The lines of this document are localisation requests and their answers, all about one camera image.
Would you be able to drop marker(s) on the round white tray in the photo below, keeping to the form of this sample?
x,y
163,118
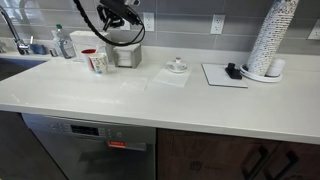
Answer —
x,y
258,78

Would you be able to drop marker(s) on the blue sponge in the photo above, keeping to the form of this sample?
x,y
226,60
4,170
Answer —
x,y
38,49

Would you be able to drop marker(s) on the white wall outlet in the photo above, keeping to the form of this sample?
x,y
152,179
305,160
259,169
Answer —
x,y
149,21
217,24
315,30

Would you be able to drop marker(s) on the tall stack of paper cups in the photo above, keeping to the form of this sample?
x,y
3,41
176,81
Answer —
x,y
270,36

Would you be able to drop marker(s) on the red and white cup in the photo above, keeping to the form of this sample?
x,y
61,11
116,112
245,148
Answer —
x,y
87,56

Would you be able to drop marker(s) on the white paper serviette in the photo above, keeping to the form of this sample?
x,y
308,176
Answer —
x,y
171,79

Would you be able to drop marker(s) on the small white dish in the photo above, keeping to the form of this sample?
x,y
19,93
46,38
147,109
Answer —
x,y
176,66

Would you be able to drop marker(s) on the dark wooden cabinet door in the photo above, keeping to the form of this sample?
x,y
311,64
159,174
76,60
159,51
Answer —
x,y
306,163
206,156

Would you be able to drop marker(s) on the dark kitchen sink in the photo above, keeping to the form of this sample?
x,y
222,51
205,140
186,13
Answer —
x,y
16,66

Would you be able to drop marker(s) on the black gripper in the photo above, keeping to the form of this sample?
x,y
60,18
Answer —
x,y
120,9

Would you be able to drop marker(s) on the stainless steel dishwasher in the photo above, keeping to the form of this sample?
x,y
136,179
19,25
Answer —
x,y
93,150

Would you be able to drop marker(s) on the chrome kitchen faucet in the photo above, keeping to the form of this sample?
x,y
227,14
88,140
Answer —
x,y
15,33

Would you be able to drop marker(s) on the small black block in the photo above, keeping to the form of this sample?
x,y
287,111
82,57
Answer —
x,y
233,71

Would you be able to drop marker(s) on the printed white paper cup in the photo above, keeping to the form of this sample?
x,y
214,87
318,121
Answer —
x,y
99,64

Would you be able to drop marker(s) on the stack of white lids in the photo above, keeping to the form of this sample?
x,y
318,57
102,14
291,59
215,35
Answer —
x,y
276,67

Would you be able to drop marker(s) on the clear bottle with green cap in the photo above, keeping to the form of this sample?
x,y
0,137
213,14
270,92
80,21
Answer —
x,y
66,45

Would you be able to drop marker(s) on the white square board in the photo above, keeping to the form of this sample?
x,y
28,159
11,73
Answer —
x,y
218,76

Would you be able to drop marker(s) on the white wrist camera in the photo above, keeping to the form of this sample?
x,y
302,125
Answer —
x,y
132,2

